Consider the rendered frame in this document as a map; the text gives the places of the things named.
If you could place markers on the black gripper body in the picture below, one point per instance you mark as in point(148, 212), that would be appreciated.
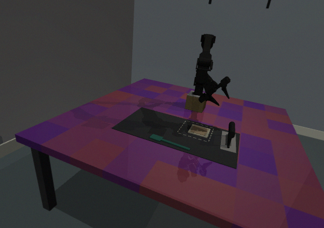
point(222, 84)

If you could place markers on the beige square tile with dark centre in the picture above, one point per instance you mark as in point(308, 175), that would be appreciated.
point(199, 131)

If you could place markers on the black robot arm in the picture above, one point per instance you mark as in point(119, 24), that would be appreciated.
point(203, 63)

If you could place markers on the black flat mat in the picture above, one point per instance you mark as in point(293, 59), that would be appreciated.
point(145, 122)

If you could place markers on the green small trowel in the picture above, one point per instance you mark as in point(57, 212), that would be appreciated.
point(159, 138)

